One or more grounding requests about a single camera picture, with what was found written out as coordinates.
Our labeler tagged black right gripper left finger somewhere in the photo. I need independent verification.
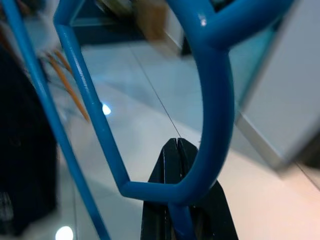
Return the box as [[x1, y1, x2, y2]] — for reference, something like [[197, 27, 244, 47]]
[[140, 137, 180, 240]]

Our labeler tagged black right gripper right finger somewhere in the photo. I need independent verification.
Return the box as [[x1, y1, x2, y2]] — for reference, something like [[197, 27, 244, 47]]
[[178, 138, 238, 240]]

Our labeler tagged blue plastic hanger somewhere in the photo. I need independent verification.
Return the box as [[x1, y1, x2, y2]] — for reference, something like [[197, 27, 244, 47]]
[[0, 0, 296, 240]]

